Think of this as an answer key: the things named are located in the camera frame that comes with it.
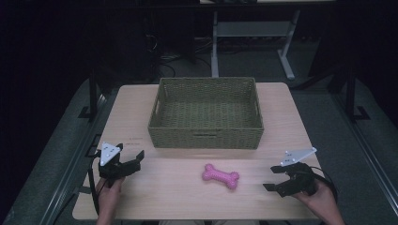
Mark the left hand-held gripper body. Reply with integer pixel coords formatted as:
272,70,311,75
94,142,142,188

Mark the pink bone-shaped toy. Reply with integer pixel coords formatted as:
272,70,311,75
201,163,241,190

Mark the grey metal rail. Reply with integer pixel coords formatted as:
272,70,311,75
329,92,398,217
37,93,109,225

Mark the black metal post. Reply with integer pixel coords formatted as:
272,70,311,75
77,69,100,122
344,67,372,123

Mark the bundle of dark floor cables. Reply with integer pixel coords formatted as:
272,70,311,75
146,34,217,76

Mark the person's right hand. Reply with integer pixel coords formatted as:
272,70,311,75
292,179,340,218

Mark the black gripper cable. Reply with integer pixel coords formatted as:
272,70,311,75
309,165,340,204
87,155,101,217

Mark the green woven basket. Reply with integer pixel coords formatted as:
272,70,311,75
147,76,265,150

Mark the black table bracket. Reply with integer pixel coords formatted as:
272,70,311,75
84,133,102,158

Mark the person's left hand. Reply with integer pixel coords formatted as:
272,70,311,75
95,175,127,218

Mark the white metal desk frame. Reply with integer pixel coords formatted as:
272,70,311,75
209,8,302,81

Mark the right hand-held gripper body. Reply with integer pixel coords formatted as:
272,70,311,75
279,146,318,199

